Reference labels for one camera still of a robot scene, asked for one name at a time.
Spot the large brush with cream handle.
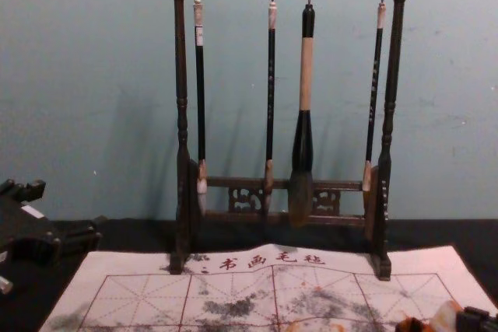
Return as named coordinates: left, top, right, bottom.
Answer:
left=287, top=3, right=315, bottom=229

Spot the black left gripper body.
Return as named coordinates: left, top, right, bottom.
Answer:
left=0, top=194, right=63, bottom=267

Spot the thin black brush, white cap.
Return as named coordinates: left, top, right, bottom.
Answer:
left=361, top=1, right=387, bottom=192
left=264, top=0, right=278, bottom=212

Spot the black table cloth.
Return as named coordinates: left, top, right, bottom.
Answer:
left=0, top=213, right=498, bottom=332

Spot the white felt mat, red grid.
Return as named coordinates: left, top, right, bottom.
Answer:
left=38, top=242, right=498, bottom=332

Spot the dark wooden dragon brush rack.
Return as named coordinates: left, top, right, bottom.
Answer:
left=134, top=0, right=452, bottom=282

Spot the black brush with labelled white cap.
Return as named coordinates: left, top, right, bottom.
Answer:
left=192, top=0, right=208, bottom=216

